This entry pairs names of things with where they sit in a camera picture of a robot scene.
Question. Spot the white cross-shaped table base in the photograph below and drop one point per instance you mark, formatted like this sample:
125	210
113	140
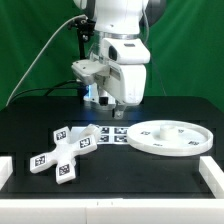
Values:
63	156

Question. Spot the white fiducial marker sheet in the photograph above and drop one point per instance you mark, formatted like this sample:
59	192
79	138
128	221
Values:
109	134

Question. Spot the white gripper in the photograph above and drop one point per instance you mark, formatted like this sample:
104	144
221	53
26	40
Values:
125	83

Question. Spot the white right fence block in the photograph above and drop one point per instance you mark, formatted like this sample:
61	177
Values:
212	175

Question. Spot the white front fence rail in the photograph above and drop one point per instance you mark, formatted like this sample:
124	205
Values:
112	211

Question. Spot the white round table top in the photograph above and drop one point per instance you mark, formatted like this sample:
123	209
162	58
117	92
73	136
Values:
170	138

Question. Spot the white left fence block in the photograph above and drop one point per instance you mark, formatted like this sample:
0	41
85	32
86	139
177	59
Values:
6	169

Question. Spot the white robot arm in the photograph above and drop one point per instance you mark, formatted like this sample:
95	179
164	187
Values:
117	19

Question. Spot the white fence block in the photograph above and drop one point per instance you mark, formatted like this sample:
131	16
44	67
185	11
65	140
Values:
212	175
6	169

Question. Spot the black camera on stand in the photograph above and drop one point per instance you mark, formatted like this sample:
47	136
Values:
85	31

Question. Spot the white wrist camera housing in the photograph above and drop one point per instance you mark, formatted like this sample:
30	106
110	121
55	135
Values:
124	51

